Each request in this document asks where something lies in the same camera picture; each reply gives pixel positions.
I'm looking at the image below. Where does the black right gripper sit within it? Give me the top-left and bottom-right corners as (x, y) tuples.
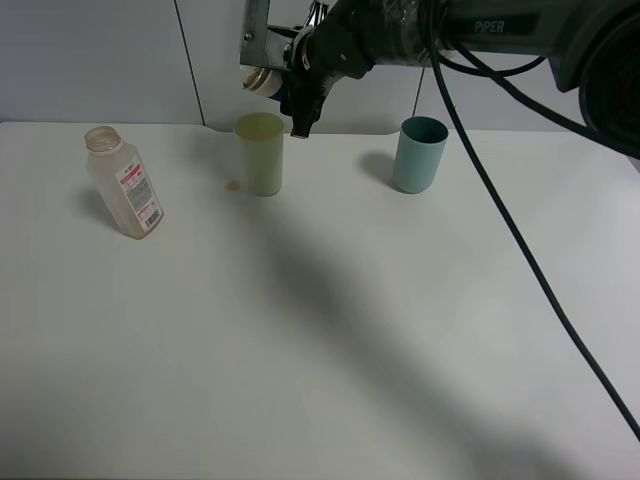
(280, 19), (374, 138)

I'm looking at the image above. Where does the glass cup blue sleeve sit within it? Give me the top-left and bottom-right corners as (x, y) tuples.
(241, 65), (285, 102)

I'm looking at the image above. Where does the clear plastic drink bottle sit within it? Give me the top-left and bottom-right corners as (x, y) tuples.
(84, 126), (164, 240)

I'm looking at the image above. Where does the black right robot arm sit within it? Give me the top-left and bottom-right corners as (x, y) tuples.
(280, 1), (639, 157)

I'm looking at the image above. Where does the pale yellow plastic cup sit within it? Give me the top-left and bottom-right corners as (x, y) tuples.
(234, 112), (284, 197)

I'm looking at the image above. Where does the teal green plastic cup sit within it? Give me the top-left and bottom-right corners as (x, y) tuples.
(392, 116), (449, 194)

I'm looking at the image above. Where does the black right camera cable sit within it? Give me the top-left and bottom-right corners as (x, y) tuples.
(419, 0), (640, 441)

